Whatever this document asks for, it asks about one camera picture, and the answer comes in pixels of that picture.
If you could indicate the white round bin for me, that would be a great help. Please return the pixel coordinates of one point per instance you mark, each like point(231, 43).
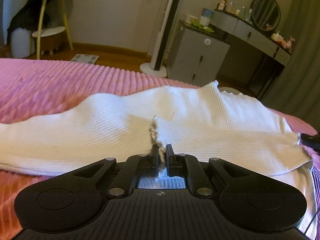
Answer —
point(22, 43)

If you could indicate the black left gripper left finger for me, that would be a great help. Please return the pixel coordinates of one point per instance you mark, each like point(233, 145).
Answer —
point(131, 171)

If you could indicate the white tower fan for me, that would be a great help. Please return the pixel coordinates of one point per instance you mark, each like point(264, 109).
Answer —
point(155, 67)

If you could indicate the grey dressing table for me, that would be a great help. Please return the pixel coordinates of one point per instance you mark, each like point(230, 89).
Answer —
point(253, 61)

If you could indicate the white ribbed knit sweater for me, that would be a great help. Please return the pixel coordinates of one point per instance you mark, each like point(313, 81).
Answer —
point(203, 122)

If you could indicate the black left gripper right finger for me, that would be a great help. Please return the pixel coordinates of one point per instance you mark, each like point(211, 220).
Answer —
point(189, 168)

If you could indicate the grey bedside cabinet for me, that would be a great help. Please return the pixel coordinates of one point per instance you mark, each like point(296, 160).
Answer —
point(195, 57)

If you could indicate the round black vanity mirror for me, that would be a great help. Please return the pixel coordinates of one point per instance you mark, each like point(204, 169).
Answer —
point(266, 14)

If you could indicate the black garment on table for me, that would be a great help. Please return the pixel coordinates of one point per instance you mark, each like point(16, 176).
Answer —
point(26, 18)

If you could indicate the white bathroom scale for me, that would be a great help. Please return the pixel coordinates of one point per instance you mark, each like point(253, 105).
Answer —
point(85, 58)

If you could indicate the pink plush toy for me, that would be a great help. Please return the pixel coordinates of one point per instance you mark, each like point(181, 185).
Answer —
point(288, 45)

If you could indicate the white yellow-legged side table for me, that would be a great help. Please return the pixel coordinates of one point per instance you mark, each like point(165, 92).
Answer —
point(53, 20)

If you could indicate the grey-green curtain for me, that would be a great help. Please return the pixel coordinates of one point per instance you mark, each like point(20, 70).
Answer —
point(296, 91)

